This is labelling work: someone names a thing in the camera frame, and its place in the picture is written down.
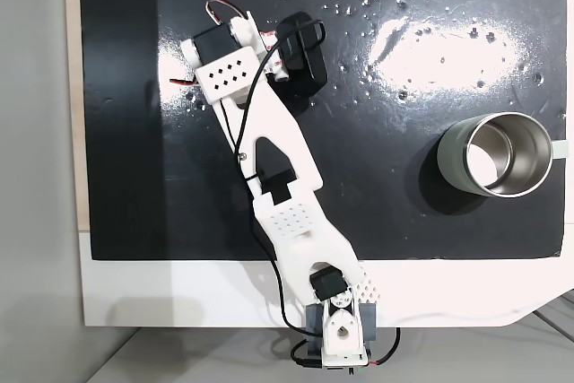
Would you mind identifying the green steel-lined cup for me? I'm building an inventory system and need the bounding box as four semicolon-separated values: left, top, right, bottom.
436;111;570;199

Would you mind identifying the black glossy table mat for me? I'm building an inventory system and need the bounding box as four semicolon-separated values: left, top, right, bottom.
78;0;569;263

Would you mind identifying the pale wooden board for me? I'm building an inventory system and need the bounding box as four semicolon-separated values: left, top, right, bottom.
64;0;93;234

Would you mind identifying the grey table clamp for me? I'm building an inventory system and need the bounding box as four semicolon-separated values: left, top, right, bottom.
304;301;380;344

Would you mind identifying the red and white wire loop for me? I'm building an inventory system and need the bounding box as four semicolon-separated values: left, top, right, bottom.
204;0;248;26

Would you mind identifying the black camera cable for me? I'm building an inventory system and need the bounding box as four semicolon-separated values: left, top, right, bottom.
236;19;327;339

